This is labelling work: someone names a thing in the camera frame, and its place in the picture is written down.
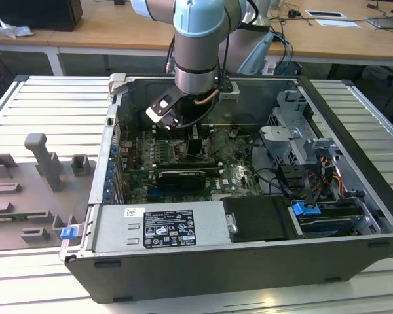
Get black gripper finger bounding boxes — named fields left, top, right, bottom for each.
left=186, top=127, right=203, bottom=156

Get metal socket cover frame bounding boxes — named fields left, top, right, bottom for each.
left=174, top=139, right=214, bottom=161

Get CPU socket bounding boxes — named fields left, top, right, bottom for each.
left=170, top=137, right=217, bottom=164

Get black graphics card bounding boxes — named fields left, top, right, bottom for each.
left=157, top=169, right=206, bottom=193

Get green motherboard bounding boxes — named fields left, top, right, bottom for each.
left=119, top=126, right=276, bottom=203

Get silver drive cage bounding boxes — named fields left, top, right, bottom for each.
left=258, top=90, right=318, bottom=167

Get pale blue teach pendant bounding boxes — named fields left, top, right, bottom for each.
left=237, top=31, right=276, bottom=75

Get black plastic shroud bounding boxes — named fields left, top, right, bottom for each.
left=221, top=195, right=299, bottom=243

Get silver power supply with label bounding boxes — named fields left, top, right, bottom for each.
left=90, top=200, right=238, bottom=253

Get wooden desk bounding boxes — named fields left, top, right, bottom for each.
left=0, top=0, right=393, bottom=78

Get black and silver PC case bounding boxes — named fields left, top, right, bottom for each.
left=59, top=72, right=393, bottom=304

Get hard disk in blue carrier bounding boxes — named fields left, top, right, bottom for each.
left=290, top=200, right=364, bottom=239

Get blue case latch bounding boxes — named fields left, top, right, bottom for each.
left=60, top=226, right=77, bottom=242

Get grey parts rack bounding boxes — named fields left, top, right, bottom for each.
left=0, top=132, right=98, bottom=253

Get white flat sheet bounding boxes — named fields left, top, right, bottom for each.
left=315, top=18, right=364, bottom=29

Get black computer box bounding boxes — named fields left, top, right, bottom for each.
left=0, top=0, right=83, bottom=33

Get crumpled white paper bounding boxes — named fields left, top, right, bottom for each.
left=0, top=18, right=34, bottom=40

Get green RAM stick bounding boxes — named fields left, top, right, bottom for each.
left=0, top=213, right=48, bottom=220

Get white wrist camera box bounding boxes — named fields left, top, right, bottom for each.
left=145, top=86, right=188, bottom=130

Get grey plastic case bracket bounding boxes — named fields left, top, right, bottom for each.
left=107, top=72, right=128, bottom=96
left=219, top=81, right=240, bottom=101

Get blue cable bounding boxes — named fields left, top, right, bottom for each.
left=274, top=31, right=295, bottom=77

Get black disk wire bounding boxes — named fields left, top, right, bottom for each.
left=301, top=176, right=318, bottom=210

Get orange yellow power wires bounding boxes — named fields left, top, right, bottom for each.
left=316, top=156, right=346, bottom=197

